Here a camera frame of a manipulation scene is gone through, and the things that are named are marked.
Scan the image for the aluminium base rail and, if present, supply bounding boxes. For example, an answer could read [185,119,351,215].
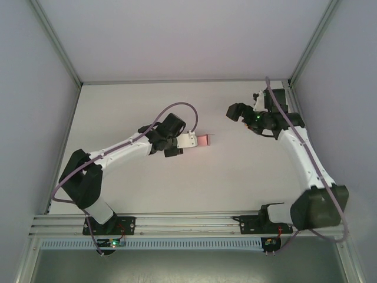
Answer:
[28,212,350,237]

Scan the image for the pink paper box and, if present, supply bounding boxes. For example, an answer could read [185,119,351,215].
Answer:
[196,134,216,147]

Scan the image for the white slotted cable duct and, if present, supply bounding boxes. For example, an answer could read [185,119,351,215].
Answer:
[40,237,263,252]

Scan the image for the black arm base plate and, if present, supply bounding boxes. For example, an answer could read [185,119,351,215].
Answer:
[82,216,137,236]
[239,215,293,236]

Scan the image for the small circuit board green light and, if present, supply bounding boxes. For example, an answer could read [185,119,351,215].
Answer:
[98,239,128,249]

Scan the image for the aluminium frame post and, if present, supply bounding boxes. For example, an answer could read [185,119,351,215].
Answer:
[286,0,340,88]
[30,0,84,88]

